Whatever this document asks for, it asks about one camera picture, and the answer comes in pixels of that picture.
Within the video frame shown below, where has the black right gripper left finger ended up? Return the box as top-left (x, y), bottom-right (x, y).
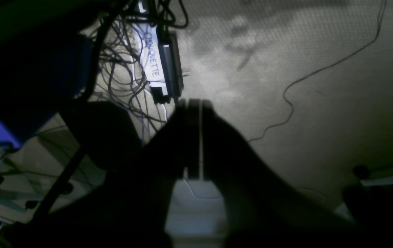
top-left (21, 99), bottom-right (186, 248)

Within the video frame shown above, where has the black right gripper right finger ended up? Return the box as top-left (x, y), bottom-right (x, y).
top-left (202, 100), bottom-right (393, 248)

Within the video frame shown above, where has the blue box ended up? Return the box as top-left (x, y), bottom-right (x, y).
top-left (0, 33), bottom-right (94, 150)

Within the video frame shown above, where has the white power strip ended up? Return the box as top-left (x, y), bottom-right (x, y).
top-left (130, 0), bottom-right (184, 104)

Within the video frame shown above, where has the thin black floor cable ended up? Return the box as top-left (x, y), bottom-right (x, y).
top-left (248, 0), bottom-right (387, 142)

